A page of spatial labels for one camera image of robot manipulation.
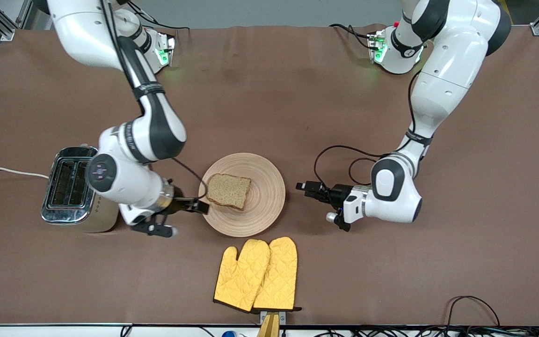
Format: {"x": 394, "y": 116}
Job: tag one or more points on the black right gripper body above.
{"x": 181, "y": 202}

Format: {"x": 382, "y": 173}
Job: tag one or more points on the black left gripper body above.
{"x": 338, "y": 193}

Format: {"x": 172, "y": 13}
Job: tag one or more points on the brown bread toast slice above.
{"x": 229, "y": 191}

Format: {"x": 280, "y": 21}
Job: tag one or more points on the round wooden plate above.
{"x": 265, "y": 206}

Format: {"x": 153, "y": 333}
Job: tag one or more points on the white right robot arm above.
{"x": 129, "y": 140}

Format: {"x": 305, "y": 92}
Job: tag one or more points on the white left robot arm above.
{"x": 447, "y": 70}

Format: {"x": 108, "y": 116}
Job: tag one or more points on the yellow quilted oven mitt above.
{"x": 239, "y": 276}
{"x": 279, "y": 276}

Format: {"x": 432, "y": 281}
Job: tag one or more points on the brown table cover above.
{"x": 321, "y": 103}

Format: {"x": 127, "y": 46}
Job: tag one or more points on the beige chrome two-slot toaster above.
{"x": 63, "y": 187}

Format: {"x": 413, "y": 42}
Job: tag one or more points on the small blue object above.
{"x": 229, "y": 334}

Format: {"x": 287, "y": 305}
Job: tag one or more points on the wooden stick with grey bracket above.
{"x": 269, "y": 325}

